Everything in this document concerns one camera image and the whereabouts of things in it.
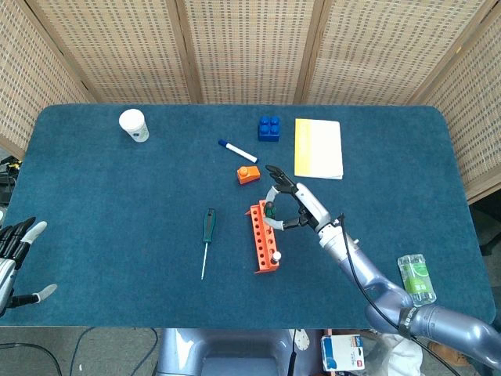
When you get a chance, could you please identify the woven folding screen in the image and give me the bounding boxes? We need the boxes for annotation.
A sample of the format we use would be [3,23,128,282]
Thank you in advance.
[0,0,501,204]

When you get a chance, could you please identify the teal black handled screwdriver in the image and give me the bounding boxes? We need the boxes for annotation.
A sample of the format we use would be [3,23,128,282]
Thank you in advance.
[200,208,217,281]

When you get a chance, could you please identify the white plastic bag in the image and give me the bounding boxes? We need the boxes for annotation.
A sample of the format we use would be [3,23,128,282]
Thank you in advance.
[366,332,426,376]

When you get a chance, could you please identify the yellow and white notebook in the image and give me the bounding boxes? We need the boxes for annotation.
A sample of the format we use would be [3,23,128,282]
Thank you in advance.
[294,118,344,181]

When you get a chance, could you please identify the orange and purple toy block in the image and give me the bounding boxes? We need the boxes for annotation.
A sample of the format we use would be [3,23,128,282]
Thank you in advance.
[236,164,261,186]

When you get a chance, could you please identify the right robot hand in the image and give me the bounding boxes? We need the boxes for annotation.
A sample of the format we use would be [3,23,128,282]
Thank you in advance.
[262,164,341,236]

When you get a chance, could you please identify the blue capped white marker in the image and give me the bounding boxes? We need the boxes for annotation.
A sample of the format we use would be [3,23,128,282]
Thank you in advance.
[218,139,259,165]

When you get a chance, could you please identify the white floral paper cup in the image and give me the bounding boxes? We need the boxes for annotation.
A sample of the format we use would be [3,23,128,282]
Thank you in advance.
[118,108,150,143]

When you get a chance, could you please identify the grey blue robot torso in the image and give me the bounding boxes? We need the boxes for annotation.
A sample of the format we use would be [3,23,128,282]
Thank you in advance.
[156,327,306,376]

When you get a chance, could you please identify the white perforated disc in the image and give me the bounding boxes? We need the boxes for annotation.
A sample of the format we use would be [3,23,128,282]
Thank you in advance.
[294,328,310,353]

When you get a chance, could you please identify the white and blue box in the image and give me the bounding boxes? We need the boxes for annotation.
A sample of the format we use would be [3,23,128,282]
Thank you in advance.
[320,334,366,372]

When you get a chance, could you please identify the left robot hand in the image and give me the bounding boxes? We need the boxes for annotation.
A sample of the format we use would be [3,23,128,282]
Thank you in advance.
[0,217,59,318]

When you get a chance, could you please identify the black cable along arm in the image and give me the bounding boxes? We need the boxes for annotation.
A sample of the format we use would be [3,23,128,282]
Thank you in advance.
[338,213,470,376]

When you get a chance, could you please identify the blue carpet table cover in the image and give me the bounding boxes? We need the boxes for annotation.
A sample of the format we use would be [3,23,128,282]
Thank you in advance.
[0,103,496,329]

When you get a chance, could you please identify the blue building brick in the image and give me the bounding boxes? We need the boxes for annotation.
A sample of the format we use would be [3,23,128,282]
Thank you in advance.
[257,115,282,143]

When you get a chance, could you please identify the clear bottle with green label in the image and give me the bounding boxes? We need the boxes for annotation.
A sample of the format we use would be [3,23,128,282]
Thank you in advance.
[397,253,438,307]

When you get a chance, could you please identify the orange test tube rack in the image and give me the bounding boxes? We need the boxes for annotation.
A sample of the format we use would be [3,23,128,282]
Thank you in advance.
[243,199,281,275]

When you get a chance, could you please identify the black floor cables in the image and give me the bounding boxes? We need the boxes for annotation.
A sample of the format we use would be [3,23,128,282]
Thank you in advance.
[0,327,160,376]

